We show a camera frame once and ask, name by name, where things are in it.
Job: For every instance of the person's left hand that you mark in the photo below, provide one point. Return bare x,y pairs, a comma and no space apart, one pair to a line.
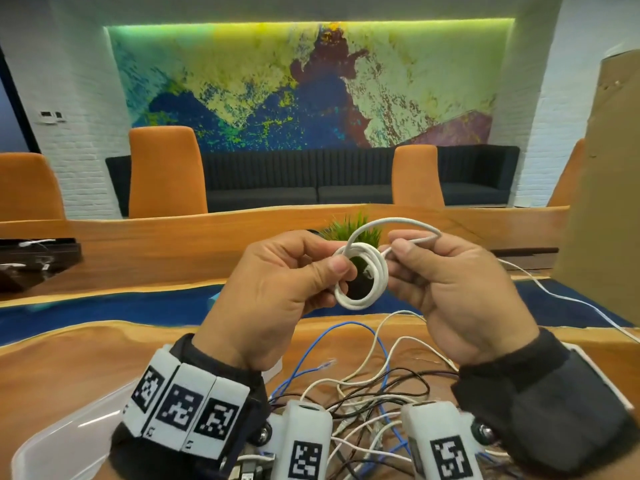
265,304

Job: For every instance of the person's right hand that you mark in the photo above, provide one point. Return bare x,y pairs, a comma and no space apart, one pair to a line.
460,299

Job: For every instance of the clear plastic container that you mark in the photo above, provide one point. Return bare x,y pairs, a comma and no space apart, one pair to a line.
65,439

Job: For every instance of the green potted plant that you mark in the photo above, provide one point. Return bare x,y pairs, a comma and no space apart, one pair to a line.
350,229

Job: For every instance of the orange chair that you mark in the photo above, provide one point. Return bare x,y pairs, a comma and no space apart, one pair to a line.
417,179
167,174
570,179
30,189

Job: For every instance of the black sofa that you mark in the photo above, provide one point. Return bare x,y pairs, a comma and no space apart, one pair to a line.
300,174

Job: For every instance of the dark framed glass door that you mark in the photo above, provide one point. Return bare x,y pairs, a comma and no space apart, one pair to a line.
10,119

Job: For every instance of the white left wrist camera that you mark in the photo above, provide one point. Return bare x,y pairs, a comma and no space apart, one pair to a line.
305,429

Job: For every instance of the colourful abstract wall painting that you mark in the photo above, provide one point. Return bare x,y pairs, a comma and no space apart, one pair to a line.
250,79

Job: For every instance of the white wall thermostat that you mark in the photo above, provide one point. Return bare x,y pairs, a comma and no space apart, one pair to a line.
47,117

